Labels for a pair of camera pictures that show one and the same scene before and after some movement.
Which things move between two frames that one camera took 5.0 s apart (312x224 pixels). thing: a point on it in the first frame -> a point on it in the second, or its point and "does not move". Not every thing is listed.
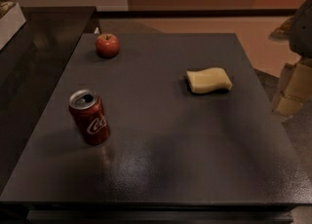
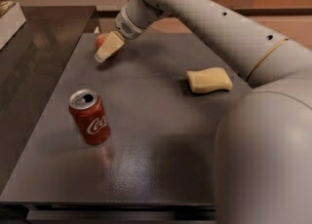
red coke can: [91, 116] does not move
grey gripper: [302, 33] -> [127, 26]
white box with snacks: [12, 18] does not move
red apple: [107, 46] does not move
